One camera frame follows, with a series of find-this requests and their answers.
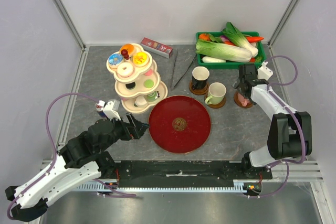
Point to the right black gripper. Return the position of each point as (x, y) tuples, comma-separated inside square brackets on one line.
[(237, 84)]

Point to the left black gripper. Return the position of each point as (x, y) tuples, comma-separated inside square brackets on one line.
[(134, 130)]

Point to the white cake slice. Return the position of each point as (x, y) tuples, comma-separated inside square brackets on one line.
[(140, 102)]

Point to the pink mug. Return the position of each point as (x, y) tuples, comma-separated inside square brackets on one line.
[(241, 101)]

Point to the green swirl roll cake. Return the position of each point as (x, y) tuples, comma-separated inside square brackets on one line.
[(153, 96)]

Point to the light green mug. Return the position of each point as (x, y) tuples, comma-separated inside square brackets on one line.
[(216, 89)]

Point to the black cookie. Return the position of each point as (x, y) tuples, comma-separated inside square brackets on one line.
[(130, 86)]

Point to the green cookie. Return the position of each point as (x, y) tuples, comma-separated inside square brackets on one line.
[(148, 83)]

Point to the black and white mug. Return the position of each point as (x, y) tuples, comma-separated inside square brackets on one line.
[(200, 77)]

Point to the metal tongs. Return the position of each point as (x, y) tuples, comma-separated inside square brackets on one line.
[(172, 85)]

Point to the pink cookie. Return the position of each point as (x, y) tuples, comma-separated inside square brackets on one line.
[(149, 72)]

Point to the white donut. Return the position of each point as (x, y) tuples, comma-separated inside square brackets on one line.
[(125, 69)]

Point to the yellow donut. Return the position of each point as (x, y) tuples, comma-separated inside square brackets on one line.
[(140, 59)]

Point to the blue donut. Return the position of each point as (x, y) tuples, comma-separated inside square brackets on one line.
[(115, 59)]

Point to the orange donut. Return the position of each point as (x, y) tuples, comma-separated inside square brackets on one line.
[(130, 48)]

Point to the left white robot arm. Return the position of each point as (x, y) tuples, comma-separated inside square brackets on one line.
[(82, 159)]

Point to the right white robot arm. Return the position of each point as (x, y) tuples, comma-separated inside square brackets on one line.
[(290, 133)]

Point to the brown wooden coaster right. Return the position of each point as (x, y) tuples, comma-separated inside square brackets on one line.
[(246, 107)]

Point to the brown wooden coaster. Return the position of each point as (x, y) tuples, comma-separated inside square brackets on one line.
[(202, 91), (246, 107), (214, 102)]

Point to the napa cabbage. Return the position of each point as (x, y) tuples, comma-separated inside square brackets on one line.
[(223, 51)]

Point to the brown wooden coaster middle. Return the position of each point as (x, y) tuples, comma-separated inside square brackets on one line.
[(214, 102)]

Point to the red chili pepper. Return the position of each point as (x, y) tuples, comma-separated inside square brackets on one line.
[(254, 39)]

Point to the red round tray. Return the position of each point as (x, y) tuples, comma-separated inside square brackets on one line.
[(179, 124)]

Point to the red bull can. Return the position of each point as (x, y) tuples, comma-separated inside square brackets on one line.
[(99, 109)]

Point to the purple onion toy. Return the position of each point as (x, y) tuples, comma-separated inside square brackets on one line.
[(224, 39)]

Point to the white radish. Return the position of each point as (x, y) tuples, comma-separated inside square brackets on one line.
[(207, 59)]

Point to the cream three-tier dessert stand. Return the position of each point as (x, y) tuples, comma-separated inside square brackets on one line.
[(128, 96)]

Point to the green plastic basket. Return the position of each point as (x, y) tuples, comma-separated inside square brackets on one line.
[(260, 58)]

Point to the bok choy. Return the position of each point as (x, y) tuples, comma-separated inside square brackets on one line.
[(235, 36)]

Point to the brown wooden coaster left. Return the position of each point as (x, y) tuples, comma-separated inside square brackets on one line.
[(202, 91)]

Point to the orange pumpkin toy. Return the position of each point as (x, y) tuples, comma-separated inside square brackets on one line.
[(204, 37)]

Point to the red rectangular box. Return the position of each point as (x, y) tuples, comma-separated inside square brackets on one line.
[(156, 47)]

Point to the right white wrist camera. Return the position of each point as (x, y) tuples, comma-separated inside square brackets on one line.
[(264, 73)]

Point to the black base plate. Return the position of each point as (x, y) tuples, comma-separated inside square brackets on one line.
[(182, 174)]

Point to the white slotted cable duct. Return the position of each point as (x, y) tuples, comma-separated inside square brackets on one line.
[(93, 186)]

